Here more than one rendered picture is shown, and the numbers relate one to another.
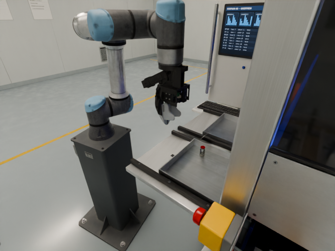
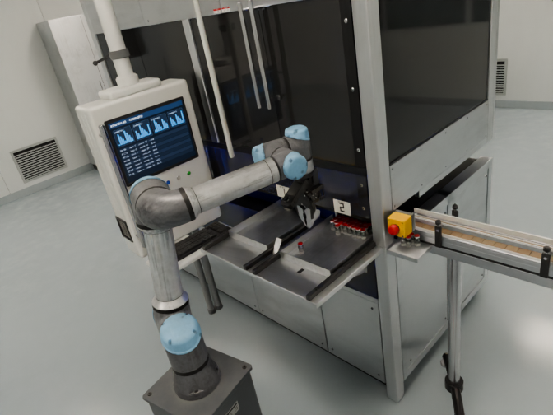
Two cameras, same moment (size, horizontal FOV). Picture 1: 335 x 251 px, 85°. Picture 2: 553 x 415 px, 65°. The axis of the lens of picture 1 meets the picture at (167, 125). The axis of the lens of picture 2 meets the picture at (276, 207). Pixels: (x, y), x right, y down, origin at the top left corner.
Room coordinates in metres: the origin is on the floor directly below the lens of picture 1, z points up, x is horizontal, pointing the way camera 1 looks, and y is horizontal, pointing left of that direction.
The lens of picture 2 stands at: (0.38, 1.34, 1.85)
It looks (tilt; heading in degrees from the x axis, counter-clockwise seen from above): 26 degrees down; 282
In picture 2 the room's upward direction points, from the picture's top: 11 degrees counter-clockwise
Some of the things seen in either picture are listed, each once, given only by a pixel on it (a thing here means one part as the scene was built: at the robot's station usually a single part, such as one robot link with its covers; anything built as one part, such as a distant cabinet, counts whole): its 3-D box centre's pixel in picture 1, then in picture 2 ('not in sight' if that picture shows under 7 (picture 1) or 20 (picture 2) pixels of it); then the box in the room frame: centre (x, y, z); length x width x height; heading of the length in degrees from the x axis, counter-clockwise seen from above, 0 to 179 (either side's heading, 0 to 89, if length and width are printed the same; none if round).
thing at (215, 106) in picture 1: (225, 110); (192, 242); (1.21, -0.42, 0.82); 0.40 x 0.14 x 0.02; 50
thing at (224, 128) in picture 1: (244, 134); (274, 223); (0.78, -0.39, 0.90); 0.34 x 0.26 x 0.04; 52
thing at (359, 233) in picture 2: not in sight; (347, 229); (0.44, -0.27, 0.91); 0.18 x 0.02 x 0.05; 142
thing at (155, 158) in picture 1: (216, 149); (291, 245); (0.69, -0.23, 0.87); 0.70 x 0.48 x 0.02; 142
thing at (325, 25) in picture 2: not in sight; (312, 86); (0.51, -0.31, 1.51); 0.43 x 0.01 x 0.59; 142
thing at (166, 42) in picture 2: not in sight; (172, 83); (1.29, -0.93, 1.51); 0.49 x 0.01 x 0.59; 142
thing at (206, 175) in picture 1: (214, 173); (331, 243); (0.51, -0.18, 0.90); 0.34 x 0.26 x 0.04; 52
